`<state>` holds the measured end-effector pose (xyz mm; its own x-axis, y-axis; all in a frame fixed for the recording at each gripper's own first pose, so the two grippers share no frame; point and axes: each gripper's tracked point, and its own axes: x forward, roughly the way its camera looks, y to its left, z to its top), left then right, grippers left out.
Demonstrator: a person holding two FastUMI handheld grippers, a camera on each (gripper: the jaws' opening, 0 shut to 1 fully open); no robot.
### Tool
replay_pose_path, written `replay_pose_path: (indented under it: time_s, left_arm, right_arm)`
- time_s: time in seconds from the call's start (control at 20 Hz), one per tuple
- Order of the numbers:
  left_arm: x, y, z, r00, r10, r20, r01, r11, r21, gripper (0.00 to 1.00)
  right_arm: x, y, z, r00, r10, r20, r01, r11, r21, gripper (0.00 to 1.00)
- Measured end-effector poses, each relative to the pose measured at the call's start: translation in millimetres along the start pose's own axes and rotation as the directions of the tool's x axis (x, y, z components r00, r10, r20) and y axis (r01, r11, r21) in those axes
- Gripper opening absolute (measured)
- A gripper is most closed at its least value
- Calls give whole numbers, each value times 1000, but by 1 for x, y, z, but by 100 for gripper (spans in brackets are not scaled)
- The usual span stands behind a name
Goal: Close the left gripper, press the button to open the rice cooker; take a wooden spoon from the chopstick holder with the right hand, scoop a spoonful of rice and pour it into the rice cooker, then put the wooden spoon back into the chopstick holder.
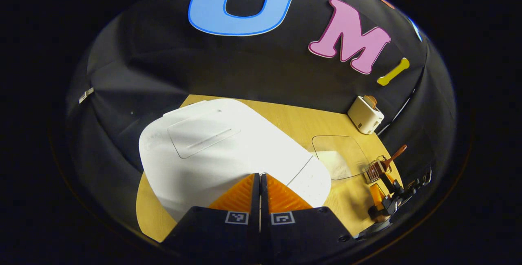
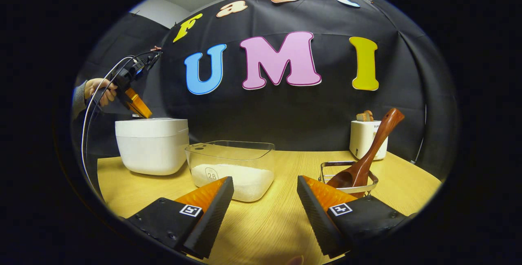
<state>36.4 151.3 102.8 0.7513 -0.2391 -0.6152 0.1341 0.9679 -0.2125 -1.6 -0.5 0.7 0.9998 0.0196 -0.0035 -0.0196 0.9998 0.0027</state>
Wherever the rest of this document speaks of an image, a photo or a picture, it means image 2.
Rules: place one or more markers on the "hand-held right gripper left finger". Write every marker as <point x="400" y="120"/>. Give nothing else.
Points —
<point x="212" y="220"/>

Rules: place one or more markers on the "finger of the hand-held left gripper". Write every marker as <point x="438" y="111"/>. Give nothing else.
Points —
<point x="139" y="104"/>

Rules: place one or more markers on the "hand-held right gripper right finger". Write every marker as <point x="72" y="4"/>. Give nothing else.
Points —
<point x="316" y="216"/>

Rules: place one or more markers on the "white rice cooker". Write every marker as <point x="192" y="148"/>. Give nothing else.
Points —
<point x="153" y="146"/>

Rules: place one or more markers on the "brown wooden spoon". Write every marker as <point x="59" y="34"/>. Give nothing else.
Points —
<point x="380" y="138"/>

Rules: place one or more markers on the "clear plastic container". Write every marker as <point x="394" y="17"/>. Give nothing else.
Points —
<point x="230" y="153"/>

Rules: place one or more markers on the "small white toaster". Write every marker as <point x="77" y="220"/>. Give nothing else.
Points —
<point x="363" y="138"/>

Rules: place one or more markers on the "black backdrop cloth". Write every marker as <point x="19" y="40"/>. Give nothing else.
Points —
<point x="285" y="110"/>

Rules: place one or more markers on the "toast bread slice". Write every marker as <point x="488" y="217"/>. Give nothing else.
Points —
<point x="364" y="116"/>

